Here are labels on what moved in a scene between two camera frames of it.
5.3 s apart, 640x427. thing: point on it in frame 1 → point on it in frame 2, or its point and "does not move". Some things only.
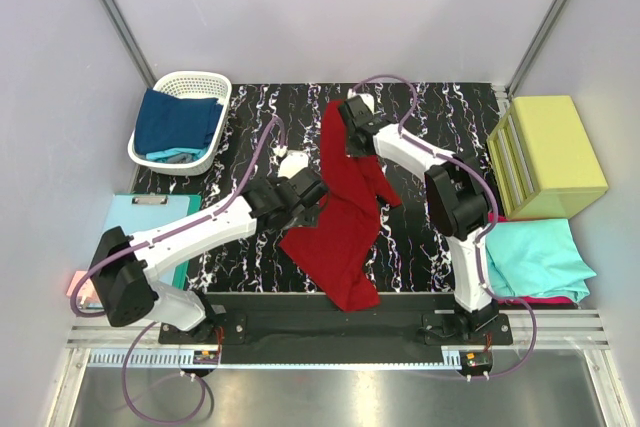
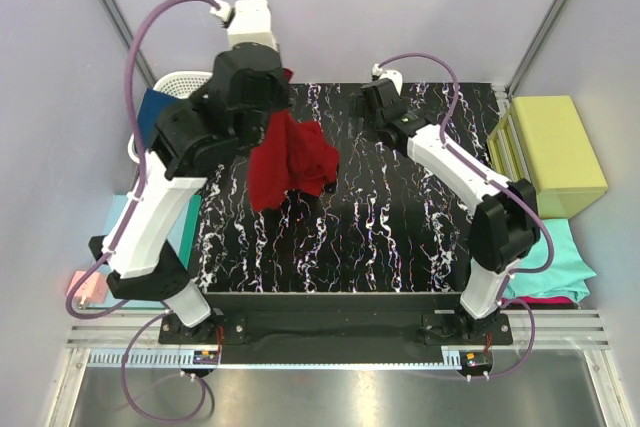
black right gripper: (353, 152) → (357, 110)
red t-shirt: (339, 249) → (295, 155)
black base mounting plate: (303, 329) does not move
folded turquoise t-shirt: (537, 258) does not move
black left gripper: (310, 188) → (282, 97)
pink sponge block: (87, 293) does not move
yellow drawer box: (545, 163) does not move
